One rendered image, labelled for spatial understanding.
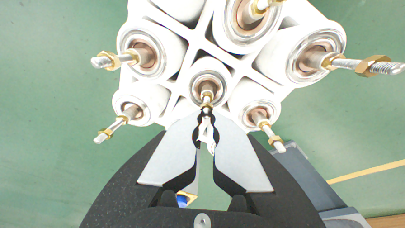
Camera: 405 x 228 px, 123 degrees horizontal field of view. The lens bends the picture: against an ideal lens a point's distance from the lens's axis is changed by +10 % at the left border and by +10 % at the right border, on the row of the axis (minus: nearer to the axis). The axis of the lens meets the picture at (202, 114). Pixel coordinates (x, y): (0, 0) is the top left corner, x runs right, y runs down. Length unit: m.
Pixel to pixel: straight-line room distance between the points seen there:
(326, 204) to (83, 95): 1.07
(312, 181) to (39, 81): 1.23
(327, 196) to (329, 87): 0.41
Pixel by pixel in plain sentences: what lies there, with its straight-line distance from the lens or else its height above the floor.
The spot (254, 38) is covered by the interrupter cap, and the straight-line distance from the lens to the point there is 0.20.
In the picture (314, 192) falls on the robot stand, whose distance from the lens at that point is 0.67.
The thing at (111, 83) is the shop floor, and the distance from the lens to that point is 0.62.
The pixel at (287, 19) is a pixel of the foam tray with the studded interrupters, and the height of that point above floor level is 0.16.
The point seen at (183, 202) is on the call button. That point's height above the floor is 0.33.
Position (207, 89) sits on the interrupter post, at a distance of 0.18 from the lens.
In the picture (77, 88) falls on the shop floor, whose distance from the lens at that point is 0.75.
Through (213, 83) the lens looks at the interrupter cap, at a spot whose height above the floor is 0.25.
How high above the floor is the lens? 0.45
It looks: 58 degrees down
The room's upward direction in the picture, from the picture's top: 174 degrees counter-clockwise
